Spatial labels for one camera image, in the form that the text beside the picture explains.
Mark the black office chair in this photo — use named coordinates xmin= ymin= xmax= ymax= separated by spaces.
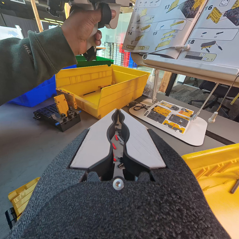
xmin=187 ymin=80 xmax=239 ymax=120

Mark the yellow plastic bin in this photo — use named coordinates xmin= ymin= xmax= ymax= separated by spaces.
xmin=182 ymin=143 xmax=239 ymax=239
xmin=55 ymin=64 xmax=150 ymax=120

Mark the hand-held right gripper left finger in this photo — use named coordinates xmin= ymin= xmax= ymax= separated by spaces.
xmin=69 ymin=109 xmax=119 ymax=170

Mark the yellow lego block assembly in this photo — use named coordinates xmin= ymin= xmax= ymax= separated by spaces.
xmin=8 ymin=177 xmax=41 ymax=221

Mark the black cable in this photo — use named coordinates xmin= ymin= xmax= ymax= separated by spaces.
xmin=127 ymin=101 xmax=150 ymax=113

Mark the pile of small lego pieces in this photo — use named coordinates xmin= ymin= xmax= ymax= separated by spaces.
xmin=112 ymin=123 xmax=125 ymax=169

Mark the lego instruction booklet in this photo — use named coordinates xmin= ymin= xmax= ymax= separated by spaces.
xmin=122 ymin=0 xmax=239 ymax=68

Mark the blue plastic bin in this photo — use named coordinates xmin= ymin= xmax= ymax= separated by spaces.
xmin=7 ymin=64 xmax=77 ymax=108

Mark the person's left hand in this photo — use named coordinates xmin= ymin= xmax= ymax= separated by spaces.
xmin=61 ymin=8 xmax=103 ymax=56

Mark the red and blue storage rack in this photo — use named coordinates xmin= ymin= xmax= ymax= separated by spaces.
xmin=104 ymin=42 xmax=138 ymax=68

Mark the black and yellow lego model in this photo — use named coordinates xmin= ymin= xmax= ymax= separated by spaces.
xmin=33 ymin=94 xmax=82 ymax=132

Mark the wire page holder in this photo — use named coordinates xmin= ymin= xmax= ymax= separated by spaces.
xmin=208 ymin=74 xmax=239 ymax=123
xmin=142 ymin=44 xmax=190 ymax=59

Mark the heap of dark lego parts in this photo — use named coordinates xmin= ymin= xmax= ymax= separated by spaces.
xmin=83 ymin=81 xmax=115 ymax=96

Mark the printed parts leaflet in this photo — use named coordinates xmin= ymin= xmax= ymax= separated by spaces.
xmin=142 ymin=100 xmax=195 ymax=135

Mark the green plastic bin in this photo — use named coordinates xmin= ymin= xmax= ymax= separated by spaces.
xmin=75 ymin=55 xmax=115 ymax=68

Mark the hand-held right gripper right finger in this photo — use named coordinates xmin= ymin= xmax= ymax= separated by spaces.
xmin=118 ymin=109 xmax=167 ymax=170

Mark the clear plastic bag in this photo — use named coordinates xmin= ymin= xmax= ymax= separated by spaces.
xmin=142 ymin=80 xmax=156 ymax=98

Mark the instruction booklet on stand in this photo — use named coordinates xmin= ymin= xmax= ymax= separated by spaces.
xmin=128 ymin=99 xmax=208 ymax=146

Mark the person's left forearm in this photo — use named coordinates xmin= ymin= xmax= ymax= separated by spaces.
xmin=0 ymin=26 xmax=78 ymax=106

